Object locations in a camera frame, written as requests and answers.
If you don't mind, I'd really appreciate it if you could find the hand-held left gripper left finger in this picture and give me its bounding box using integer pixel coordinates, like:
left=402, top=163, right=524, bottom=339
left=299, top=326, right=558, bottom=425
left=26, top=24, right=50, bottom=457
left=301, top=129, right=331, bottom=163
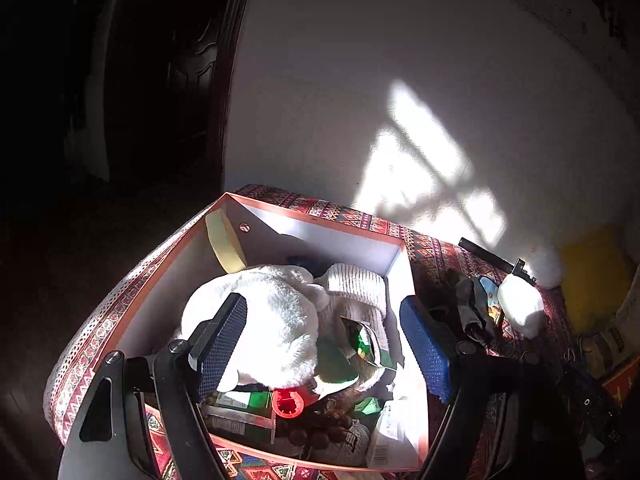
left=57, top=292, right=248, bottom=480

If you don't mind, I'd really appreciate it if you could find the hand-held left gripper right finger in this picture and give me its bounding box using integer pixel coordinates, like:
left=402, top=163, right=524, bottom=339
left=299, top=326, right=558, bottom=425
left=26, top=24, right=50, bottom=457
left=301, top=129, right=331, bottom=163
left=399, top=297, right=583, bottom=480

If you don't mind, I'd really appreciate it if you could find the green snack packet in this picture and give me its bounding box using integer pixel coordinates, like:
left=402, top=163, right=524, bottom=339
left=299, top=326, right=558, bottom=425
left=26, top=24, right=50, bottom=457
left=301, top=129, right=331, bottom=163
left=340, top=315, right=399, bottom=372

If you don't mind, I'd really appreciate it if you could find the green carton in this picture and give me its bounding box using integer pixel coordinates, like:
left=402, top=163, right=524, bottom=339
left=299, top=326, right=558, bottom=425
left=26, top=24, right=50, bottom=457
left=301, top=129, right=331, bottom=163
left=214, top=390, right=277, bottom=412

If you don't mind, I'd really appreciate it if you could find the red plastic cap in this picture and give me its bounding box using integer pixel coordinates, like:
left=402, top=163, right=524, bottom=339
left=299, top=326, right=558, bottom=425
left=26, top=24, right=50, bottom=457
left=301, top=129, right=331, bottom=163
left=272, top=387, right=306, bottom=419

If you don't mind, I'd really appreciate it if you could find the white barcode packet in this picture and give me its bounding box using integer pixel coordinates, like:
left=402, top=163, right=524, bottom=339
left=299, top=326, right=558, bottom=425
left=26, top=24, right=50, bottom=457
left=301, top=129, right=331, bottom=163
left=366, top=399, right=427, bottom=469

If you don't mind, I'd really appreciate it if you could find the pale yellow round object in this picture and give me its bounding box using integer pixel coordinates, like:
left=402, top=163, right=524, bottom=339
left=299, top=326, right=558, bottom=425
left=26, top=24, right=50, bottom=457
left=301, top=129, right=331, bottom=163
left=205, top=209, right=249, bottom=274

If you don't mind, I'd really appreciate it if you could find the dark brown bead string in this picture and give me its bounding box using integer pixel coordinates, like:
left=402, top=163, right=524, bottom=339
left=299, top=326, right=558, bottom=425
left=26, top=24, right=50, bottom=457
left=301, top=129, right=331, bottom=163
left=277, top=410, right=357, bottom=452

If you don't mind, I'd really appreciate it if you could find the pink cardboard box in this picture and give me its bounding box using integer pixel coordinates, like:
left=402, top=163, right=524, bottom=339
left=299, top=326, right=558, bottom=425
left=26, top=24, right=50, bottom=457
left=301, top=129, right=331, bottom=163
left=92, top=192, right=432, bottom=474

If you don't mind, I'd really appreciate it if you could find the red packet with yellow print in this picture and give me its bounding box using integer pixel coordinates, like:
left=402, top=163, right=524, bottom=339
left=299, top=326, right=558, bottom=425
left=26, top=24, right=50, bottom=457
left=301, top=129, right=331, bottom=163
left=602, top=362, right=640, bottom=409

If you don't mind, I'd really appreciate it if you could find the dark cloth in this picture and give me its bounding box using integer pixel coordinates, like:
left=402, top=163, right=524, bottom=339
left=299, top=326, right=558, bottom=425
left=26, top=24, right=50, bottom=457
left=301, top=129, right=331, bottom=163
left=454, top=277, right=497, bottom=347

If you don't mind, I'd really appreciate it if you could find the light blue toy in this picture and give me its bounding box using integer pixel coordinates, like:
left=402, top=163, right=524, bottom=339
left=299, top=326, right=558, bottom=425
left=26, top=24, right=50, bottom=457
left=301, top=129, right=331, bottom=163
left=477, top=275, right=502, bottom=323

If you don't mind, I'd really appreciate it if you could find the red patterned blanket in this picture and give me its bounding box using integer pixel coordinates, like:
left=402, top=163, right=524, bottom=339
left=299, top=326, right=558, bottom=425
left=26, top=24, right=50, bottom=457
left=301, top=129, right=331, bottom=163
left=44, top=184, right=591, bottom=480

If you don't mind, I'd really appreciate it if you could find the white fluffy cloth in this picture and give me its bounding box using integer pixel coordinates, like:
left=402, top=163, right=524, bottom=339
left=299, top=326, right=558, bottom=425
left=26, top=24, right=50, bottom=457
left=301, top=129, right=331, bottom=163
left=497, top=274, right=546, bottom=337

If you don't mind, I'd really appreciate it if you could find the black stick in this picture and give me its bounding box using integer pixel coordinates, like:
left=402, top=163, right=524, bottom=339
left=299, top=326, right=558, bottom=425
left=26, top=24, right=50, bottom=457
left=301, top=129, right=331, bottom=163
left=459, top=237, right=539, bottom=284

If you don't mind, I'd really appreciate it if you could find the white fluffy pillow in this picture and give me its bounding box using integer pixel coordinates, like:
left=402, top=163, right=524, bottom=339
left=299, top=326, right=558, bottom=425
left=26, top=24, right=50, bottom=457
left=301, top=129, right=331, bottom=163
left=530, top=247, right=567, bottom=289

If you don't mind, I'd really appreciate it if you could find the yellow pillow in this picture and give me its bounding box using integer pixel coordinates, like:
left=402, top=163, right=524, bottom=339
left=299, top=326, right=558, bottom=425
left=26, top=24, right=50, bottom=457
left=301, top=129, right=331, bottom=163
left=560, top=225, right=634, bottom=333

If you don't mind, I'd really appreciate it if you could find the dark panelled wooden door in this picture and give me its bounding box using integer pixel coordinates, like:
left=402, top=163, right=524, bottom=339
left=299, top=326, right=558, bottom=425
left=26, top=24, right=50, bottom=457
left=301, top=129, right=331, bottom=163
left=65, top=0, right=253, bottom=193

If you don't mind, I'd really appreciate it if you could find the calligraphy wall scroll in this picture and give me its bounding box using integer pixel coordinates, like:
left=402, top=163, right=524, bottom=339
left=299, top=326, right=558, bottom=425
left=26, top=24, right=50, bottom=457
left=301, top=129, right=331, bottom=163
left=440, top=0, right=640, bottom=91

